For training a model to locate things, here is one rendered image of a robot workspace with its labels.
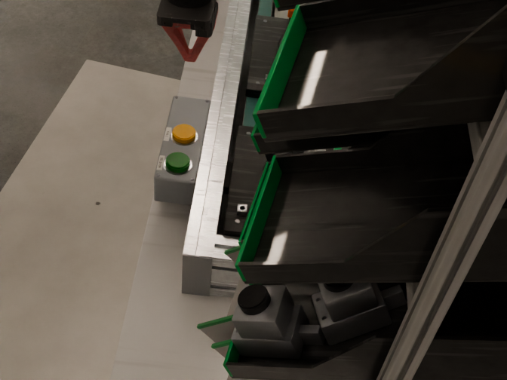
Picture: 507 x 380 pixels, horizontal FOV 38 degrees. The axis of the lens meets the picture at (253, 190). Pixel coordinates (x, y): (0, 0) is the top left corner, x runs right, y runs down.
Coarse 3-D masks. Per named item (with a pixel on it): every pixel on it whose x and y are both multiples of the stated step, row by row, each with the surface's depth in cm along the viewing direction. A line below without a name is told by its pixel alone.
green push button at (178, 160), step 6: (168, 156) 120; (174, 156) 120; (180, 156) 120; (186, 156) 121; (168, 162) 119; (174, 162) 119; (180, 162) 120; (186, 162) 120; (168, 168) 119; (174, 168) 119; (180, 168) 119; (186, 168) 120
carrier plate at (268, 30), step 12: (264, 24) 148; (276, 24) 148; (264, 36) 145; (276, 36) 146; (252, 48) 142; (264, 48) 143; (276, 48) 143; (252, 60) 140; (264, 60) 140; (252, 72) 137; (264, 72) 138; (252, 84) 135; (252, 96) 135
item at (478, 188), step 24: (504, 96) 38; (504, 120) 37; (504, 144) 38; (480, 168) 40; (504, 168) 40; (480, 192) 41; (504, 192) 41; (456, 216) 44; (480, 216) 43; (456, 240) 44; (480, 240) 44; (432, 264) 48; (456, 264) 47; (432, 288) 48; (456, 288) 48; (408, 312) 53; (432, 312) 51; (408, 336) 53; (432, 336) 52; (408, 360) 56
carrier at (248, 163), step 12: (240, 132) 126; (240, 144) 124; (252, 144) 124; (240, 156) 122; (252, 156) 122; (264, 156) 123; (240, 168) 120; (252, 168) 120; (240, 180) 118; (252, 180) 118; (240, 192) 116; (252, 192) 117; (228, 204) 115; (228, 216) 113; (240, 216) 113; (228, 228) 111; (240, 228) 111
